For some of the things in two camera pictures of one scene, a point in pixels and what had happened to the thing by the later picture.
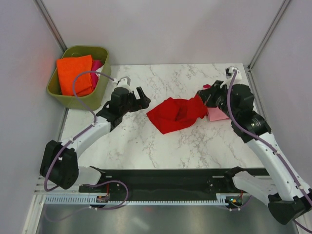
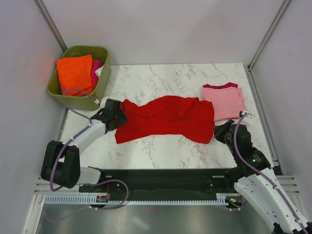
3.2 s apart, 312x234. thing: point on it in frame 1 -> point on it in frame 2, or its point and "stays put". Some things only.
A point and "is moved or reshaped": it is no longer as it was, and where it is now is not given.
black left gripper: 143,103 -> 123,118
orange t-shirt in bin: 68,68 stays put
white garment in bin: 100,70 stays put
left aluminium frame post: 46,15 stays put
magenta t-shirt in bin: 95,65 stays put
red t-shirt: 171,114 is moved or reshaped
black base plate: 167,181 stays put
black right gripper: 207,95 -> 219,129
